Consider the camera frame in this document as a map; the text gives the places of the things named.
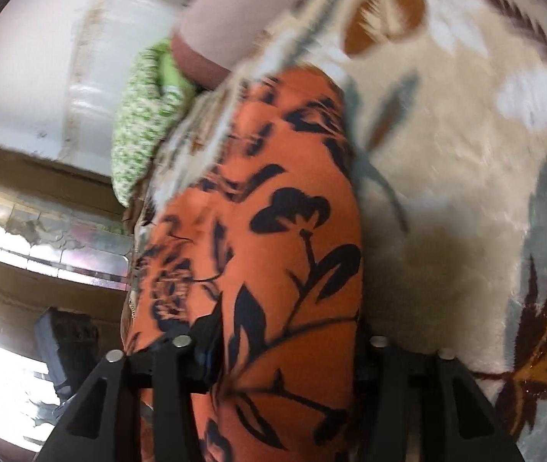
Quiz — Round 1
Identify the orange black floral garment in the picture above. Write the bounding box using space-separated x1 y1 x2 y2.
125 67 362 461

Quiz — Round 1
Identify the green patterned pillow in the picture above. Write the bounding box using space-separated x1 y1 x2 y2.
111 38 196 206

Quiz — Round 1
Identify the beige leaf-print fleece blanket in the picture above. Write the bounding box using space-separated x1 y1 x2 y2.
125 0 547 461

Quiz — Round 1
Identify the pink bolster cushion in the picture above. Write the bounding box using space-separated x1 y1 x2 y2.
170 0 302 90

